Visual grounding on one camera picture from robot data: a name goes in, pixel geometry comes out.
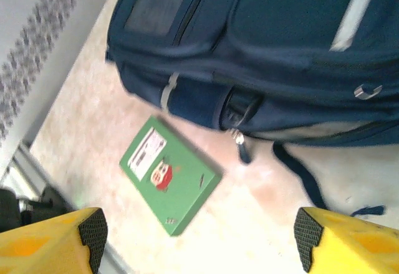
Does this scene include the green notebook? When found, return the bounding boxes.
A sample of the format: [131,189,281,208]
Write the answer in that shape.
[119,115,224,237]

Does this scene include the navy blue backpack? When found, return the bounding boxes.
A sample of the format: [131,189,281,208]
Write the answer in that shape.
[105,0,399,217]

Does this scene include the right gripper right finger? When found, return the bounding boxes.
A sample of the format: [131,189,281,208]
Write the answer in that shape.
[294,207,399,274]

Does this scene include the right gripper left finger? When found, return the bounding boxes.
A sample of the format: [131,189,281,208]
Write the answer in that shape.
[0,207,108,274]

